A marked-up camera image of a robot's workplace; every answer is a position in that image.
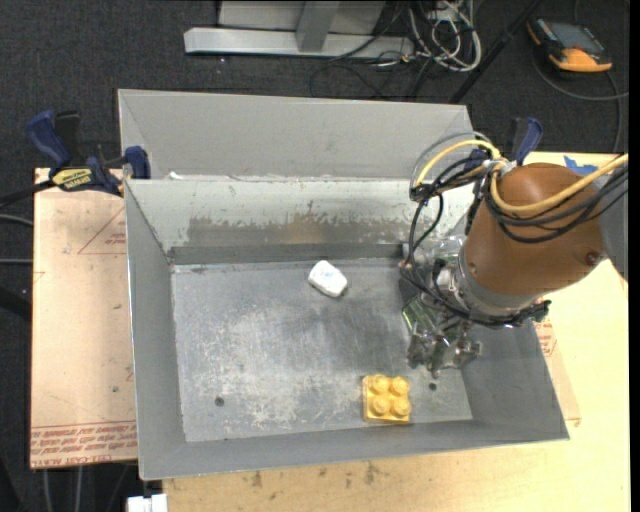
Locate brown cardboard board red print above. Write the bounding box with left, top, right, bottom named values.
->
left=29, top=167, right=583, bottom=471

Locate grey metal bin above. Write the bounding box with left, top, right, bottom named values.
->
left=117, top=88, right=571, bottom=482

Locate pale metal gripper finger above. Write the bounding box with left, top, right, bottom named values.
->
left=407, top=344, right=435, bottom=371
left=432, top=347, right=482, bottom=380

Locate yellow toy brick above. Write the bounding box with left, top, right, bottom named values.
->
left=361, top=373, right=413, bottom=425

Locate white rounded block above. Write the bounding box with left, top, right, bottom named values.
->
left=307, top=259, right=349, bottom=300

